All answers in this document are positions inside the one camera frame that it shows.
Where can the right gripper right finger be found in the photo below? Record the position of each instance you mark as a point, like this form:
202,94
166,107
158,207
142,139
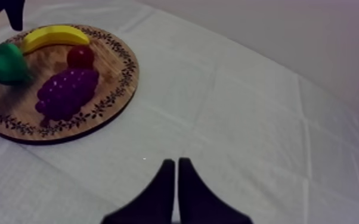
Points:
198,203

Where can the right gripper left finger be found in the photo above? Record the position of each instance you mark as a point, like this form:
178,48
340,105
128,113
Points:
154,203

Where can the green toy pear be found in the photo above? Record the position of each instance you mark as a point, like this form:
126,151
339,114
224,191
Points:
8,64

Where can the round wooden board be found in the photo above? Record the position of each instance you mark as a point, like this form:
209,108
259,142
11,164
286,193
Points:
110,78

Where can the yellow toy banana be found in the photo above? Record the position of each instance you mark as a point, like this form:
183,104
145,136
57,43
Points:
54,36

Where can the small red fruit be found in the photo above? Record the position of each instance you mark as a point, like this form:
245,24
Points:
80,57

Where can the purple toy grapes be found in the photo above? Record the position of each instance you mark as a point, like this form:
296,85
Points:
65,94

